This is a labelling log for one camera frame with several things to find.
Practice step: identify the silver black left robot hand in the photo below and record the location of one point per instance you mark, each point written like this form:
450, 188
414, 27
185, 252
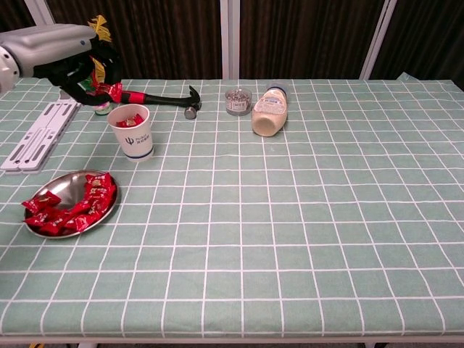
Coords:
50, 47

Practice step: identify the red candy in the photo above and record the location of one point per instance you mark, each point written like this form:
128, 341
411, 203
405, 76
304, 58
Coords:
78, 210
95, 206
116, 92
84, 222
97, 178
50, 228
43, 217
103, 190
40, 201
128, 121

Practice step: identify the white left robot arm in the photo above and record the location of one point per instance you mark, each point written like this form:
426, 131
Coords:
5, 69

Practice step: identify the dark brown curtain panel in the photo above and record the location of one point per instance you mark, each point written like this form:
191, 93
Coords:
427, 36
11, 14
308, 36
163, 36

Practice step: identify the colourful feather shuttlecock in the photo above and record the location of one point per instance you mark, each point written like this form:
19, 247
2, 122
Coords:
98, 21

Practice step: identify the white folding laptop stand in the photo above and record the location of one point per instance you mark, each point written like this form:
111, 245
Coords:
36, 137

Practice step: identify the black red claw hammer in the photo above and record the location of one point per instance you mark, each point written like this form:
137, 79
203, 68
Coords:
163, 99

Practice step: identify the white paper cup blue logo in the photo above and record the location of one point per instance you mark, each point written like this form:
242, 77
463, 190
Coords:
136, 143

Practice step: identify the round stainless steel plate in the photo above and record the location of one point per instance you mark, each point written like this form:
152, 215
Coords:
65, 188

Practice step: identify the clear jar of paper clips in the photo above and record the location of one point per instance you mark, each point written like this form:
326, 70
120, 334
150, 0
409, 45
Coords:
238, 103

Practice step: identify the beige mayonnaise squeeze bottle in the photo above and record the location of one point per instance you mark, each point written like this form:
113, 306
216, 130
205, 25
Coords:
270, 112

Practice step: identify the green white checked tablecloth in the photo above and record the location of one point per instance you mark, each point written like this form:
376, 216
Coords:
253, 217

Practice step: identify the white metal frame post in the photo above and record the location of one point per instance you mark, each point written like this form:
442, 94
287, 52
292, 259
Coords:
378, 36
38, 12
230, 36

